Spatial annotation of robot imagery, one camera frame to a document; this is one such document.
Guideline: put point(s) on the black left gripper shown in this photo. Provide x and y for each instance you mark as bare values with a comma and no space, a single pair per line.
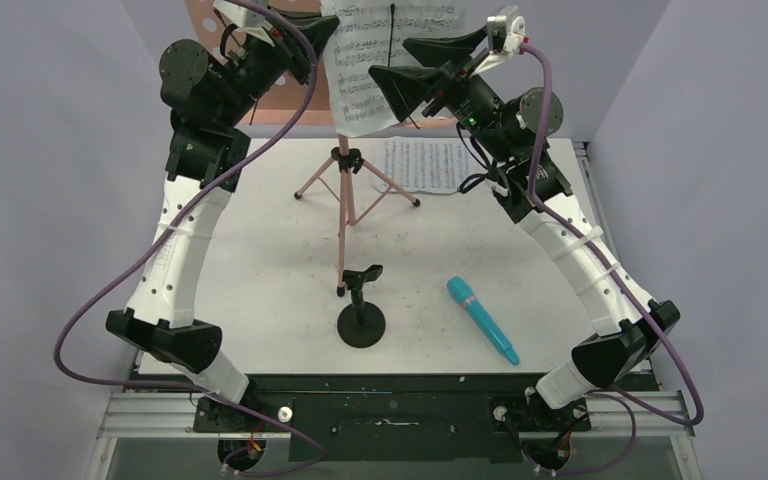
317,28

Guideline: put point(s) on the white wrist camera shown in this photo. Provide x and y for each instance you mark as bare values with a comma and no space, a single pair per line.
249,21
505,34

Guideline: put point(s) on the black microphone stand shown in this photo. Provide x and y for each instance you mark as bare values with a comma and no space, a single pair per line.
361,324

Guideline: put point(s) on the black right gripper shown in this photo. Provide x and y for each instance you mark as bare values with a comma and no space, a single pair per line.
449,86

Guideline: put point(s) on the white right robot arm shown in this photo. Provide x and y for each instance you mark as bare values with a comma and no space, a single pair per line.
628,322

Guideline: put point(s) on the turquoise toy microphone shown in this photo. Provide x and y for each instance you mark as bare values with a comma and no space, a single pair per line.
464,296

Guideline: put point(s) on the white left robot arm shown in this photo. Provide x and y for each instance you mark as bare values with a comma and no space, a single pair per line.
208,98

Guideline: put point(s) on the pink perforated music stand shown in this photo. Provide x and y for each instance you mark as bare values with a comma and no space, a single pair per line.
282,100

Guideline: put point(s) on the aluminium frame rail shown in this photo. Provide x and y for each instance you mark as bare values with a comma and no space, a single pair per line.
172,415

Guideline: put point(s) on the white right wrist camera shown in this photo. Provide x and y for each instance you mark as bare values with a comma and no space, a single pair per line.
505,34

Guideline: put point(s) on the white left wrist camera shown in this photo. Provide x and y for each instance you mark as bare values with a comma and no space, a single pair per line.
249,21

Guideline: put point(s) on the white sheet music paper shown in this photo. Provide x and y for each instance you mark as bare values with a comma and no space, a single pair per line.
425,166
370,33

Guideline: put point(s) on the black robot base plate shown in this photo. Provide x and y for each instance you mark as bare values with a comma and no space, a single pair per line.
396,418

